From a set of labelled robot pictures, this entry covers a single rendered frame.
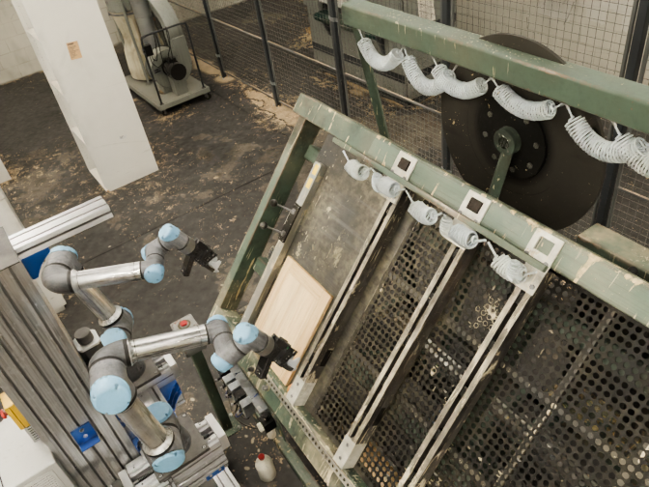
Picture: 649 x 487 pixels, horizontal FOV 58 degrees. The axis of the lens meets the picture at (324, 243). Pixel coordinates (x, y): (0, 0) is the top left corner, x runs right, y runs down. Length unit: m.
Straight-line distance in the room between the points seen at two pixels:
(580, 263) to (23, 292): 1.70
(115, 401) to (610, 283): 1.52
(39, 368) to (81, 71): 4.06
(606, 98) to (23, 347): 2.00
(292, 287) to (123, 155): 3.82
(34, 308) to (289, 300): 1.17
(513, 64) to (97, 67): 4.45
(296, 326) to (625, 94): 1.63
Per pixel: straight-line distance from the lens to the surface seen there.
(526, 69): 2.15
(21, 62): 10.41
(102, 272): 2.47
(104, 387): 1.96
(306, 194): 2.76
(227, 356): 2.02
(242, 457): 3.68
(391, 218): 2.33
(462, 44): 2.34
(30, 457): 2.54
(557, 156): 2.28
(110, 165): 6.29
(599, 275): 1.84
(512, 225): 1.98
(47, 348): 2.18
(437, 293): 2.13
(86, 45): 5.91
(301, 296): 2.70
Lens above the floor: 3.05
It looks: 39 degrees down
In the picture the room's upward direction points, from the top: 10 degrees counter-clockwise
